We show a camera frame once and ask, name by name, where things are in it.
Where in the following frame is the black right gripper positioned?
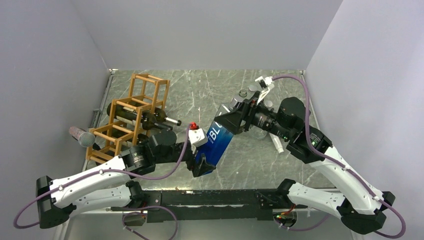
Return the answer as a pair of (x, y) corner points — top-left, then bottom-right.
(214, 90), (293, 141)

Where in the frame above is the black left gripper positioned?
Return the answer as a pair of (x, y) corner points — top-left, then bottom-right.
(155, 142), (216, 176)

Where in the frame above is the blue square glass bottle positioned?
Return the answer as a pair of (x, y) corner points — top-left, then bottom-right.
(197, 96), (243, 167)

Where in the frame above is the clear glass bottle top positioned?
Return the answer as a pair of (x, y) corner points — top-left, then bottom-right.
(238, 89), (248, 98)

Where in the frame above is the dark green wine bottle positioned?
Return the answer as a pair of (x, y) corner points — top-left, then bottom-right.
(113, 104), (173, 131)

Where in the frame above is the green wine bottle gold neck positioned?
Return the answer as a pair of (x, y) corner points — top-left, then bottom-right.
(153, 107), (182, 126)

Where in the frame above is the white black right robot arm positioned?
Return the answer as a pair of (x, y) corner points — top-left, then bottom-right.
(214, 93), (395, 235)

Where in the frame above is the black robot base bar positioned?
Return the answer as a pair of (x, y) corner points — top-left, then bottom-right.
(110, 188), (309, 223)

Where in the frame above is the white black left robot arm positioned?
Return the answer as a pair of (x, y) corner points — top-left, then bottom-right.
(36, 129), (220, 229)

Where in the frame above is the small clear bottle silver cap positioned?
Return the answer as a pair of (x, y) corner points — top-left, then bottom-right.
(248, 100), (273, 140)

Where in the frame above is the wooden wine rack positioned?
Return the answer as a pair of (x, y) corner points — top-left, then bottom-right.
(85, 73), (172, 165)

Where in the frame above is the grey microphone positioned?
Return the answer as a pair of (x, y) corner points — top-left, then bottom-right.
(68, 126), (96, 148)

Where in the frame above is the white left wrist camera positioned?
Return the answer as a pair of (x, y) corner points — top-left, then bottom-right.
(188, 122), (208, 148)

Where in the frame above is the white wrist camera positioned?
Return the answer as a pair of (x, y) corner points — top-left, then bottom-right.
(255, 76), (275, 105)
(188, 122), (208, 148)

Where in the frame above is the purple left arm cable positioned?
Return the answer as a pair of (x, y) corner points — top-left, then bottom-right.
(13, 124), (193, 240)

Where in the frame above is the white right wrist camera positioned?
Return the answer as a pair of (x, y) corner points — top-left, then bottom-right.
(255, 76), (275, 105)

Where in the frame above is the aluminium table edge rail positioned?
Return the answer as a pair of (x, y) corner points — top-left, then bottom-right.
(81, 68), (118, 170)

